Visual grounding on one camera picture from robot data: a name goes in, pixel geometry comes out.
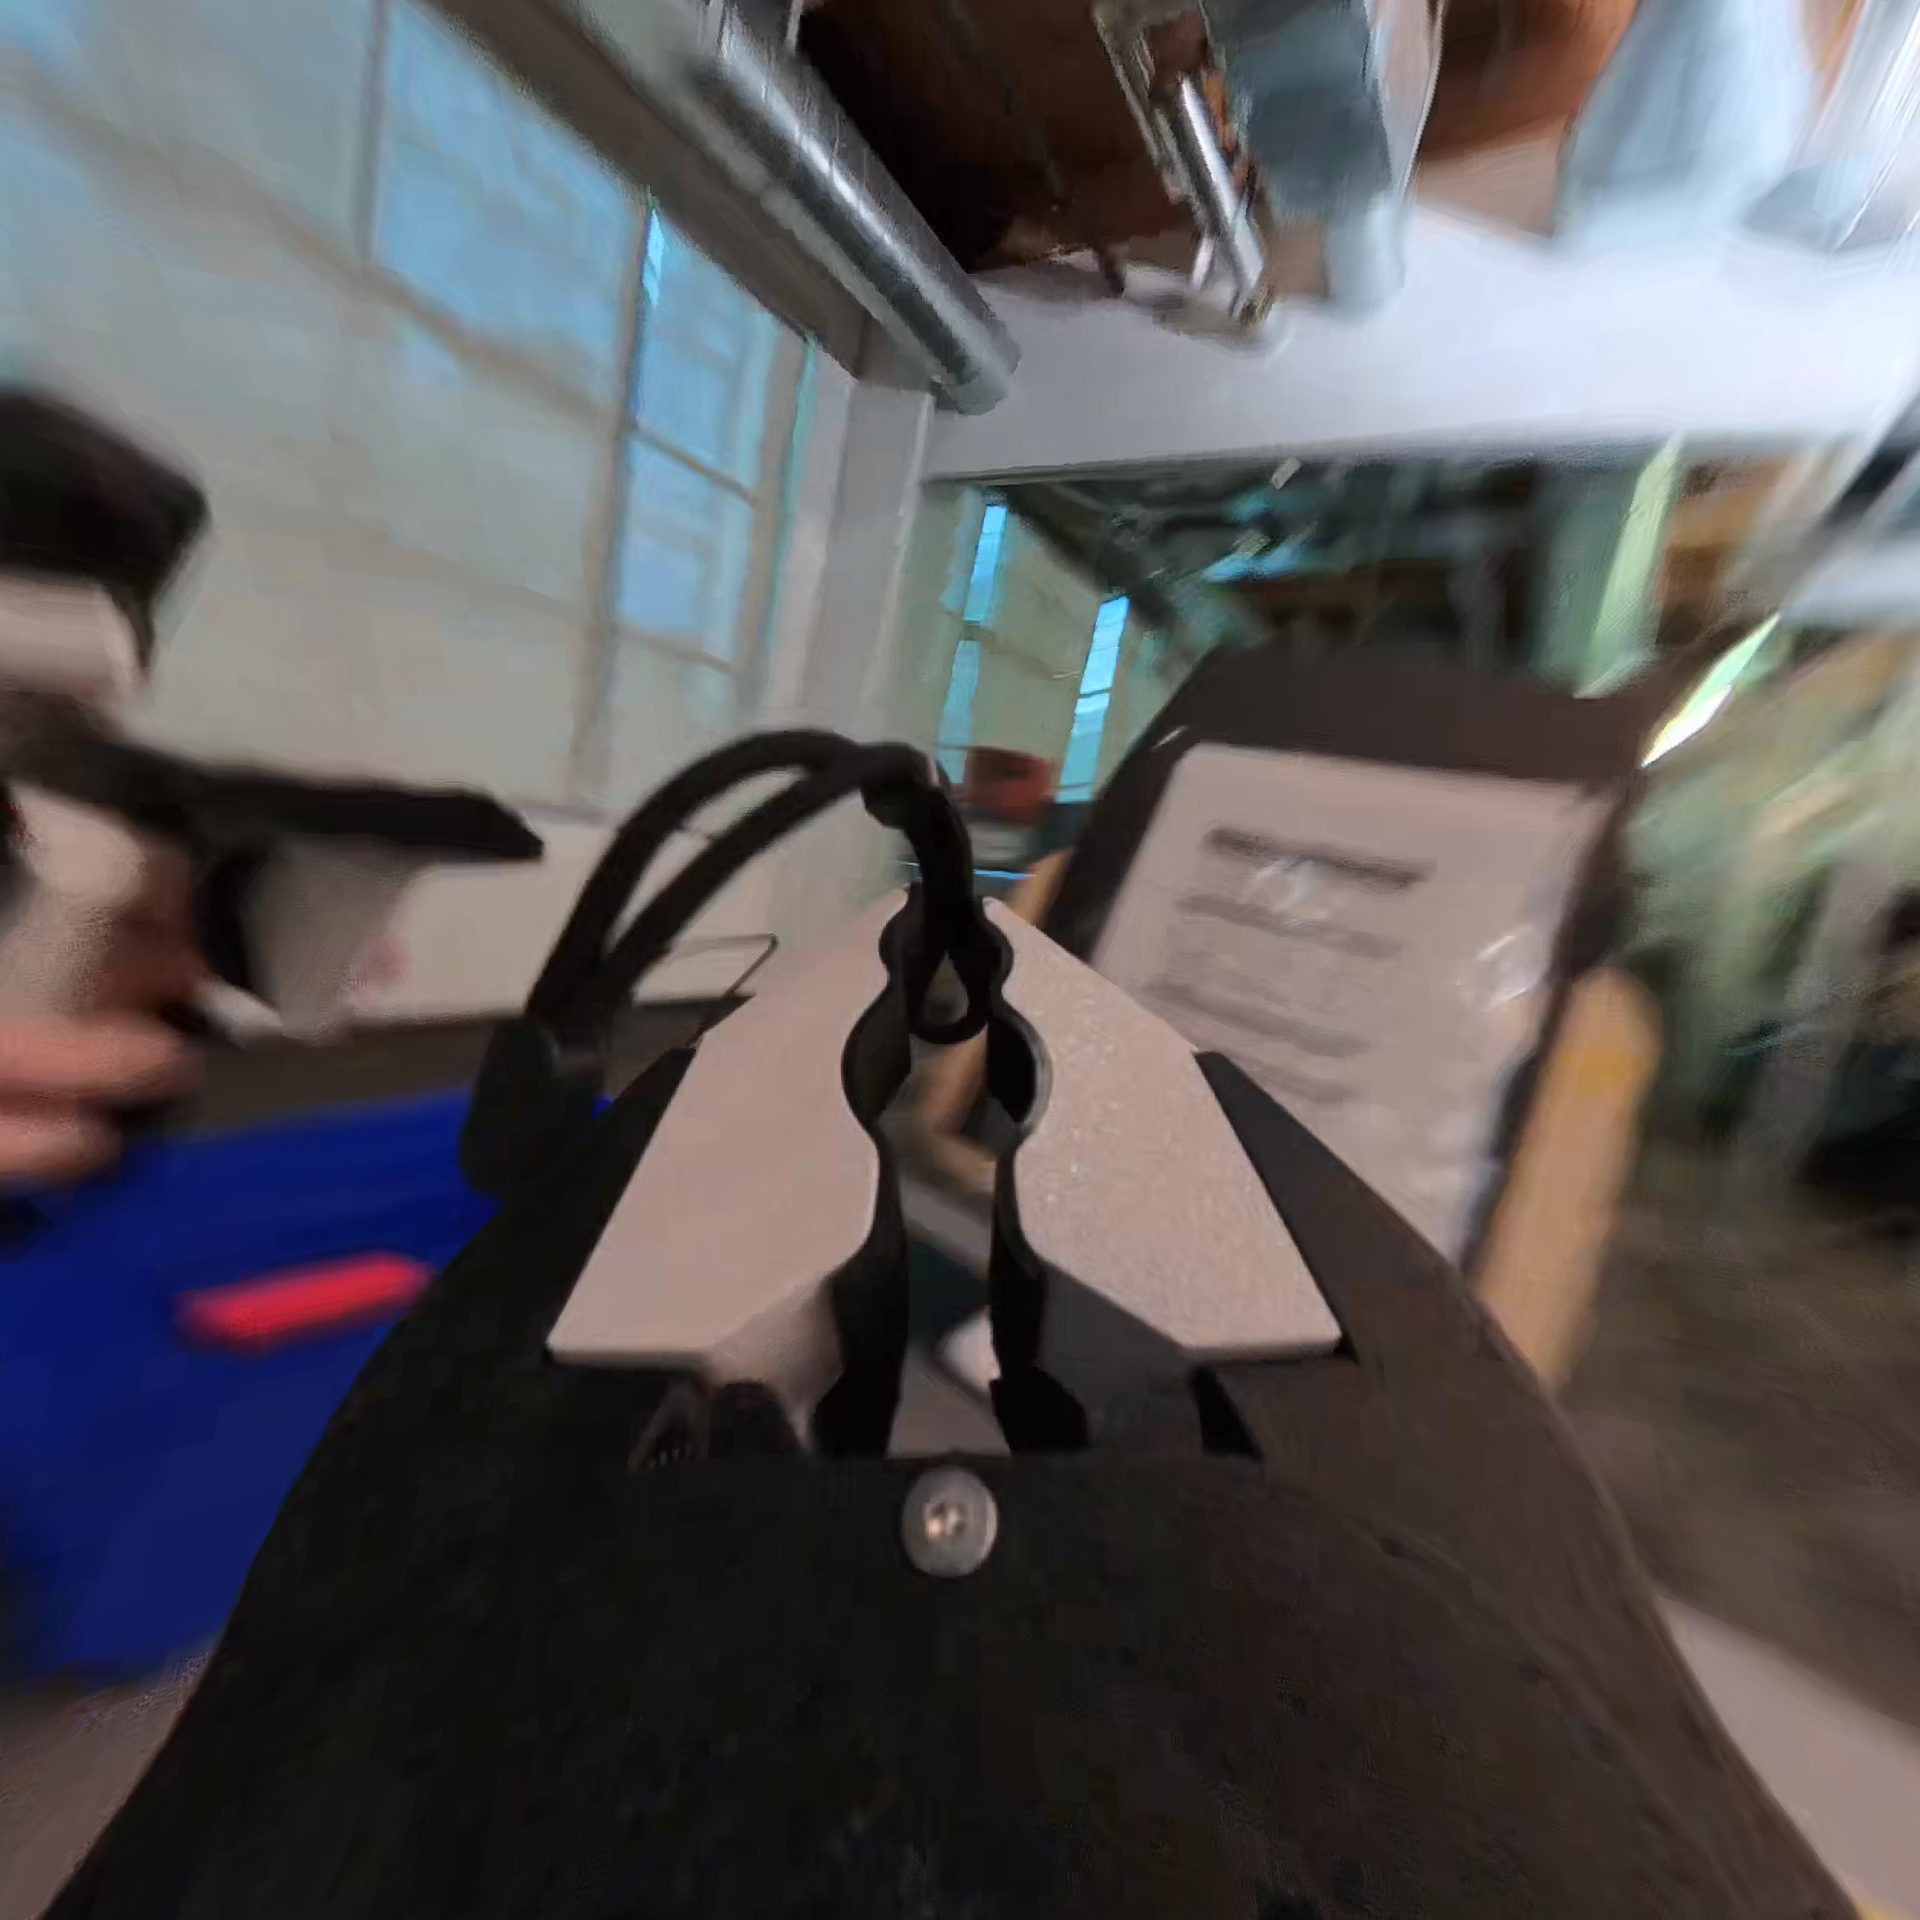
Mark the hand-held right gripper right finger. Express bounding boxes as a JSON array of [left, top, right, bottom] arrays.
[[973, 897, 1344, 1447]]

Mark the blue plastic bin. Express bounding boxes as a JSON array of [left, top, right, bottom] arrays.
[[0, 1086, 620, 1686]]

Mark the red device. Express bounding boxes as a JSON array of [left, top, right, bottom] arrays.
[[174, 1255, 439, 1357]]

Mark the red boxy object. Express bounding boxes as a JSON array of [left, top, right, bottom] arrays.
[[963, 745, 1062, 823]]

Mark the person's left hand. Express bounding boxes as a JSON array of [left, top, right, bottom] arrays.
[[0, 900, 207, 1190]]

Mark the instruction sheet display board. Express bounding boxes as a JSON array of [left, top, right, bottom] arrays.
[[1033, 645, 1670, 1392]]

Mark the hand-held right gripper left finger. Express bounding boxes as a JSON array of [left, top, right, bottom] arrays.
[[545, 884, 920, 1452]]

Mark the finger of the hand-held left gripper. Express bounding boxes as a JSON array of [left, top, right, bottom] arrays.
[[191, 773, 548, 1040]]

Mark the large paned window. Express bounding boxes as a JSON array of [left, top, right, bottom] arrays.
[[0, 0, 846, 816]]

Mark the silver ventilation duct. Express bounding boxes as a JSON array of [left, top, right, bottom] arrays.
[[686, 0, 1026, 419]]

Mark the black cable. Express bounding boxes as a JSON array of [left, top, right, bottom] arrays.
[[456, 726, 1026, 1206]]

